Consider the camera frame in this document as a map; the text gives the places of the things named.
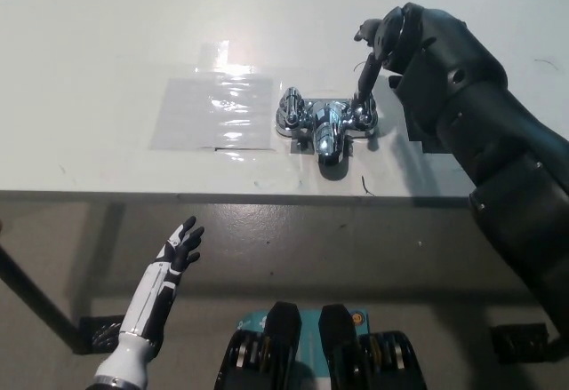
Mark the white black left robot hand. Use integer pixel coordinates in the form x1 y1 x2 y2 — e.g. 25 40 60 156
92 215 206 386

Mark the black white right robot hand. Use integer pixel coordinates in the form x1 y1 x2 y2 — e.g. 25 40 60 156
353 16 386 105

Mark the chrome two-handle faucet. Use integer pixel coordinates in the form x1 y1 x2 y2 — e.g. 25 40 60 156
274 85 381 169

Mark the black teal robot torso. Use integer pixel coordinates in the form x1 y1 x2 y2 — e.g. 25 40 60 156
215 300 428 390

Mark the black tape square patch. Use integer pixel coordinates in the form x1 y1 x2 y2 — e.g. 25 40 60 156
403 99 459 155

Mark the black table leg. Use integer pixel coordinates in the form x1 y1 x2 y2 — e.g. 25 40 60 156
0 246 84 354

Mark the clear plastic covered sheet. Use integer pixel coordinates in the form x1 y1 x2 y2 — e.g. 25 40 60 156
148 76 275 151

